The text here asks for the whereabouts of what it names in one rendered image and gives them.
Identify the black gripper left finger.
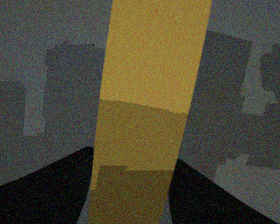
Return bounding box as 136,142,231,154
0,147,95,224

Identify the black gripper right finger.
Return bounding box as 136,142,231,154
169,159,277,224

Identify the yellow bar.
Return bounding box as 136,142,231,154
87,0,211,224

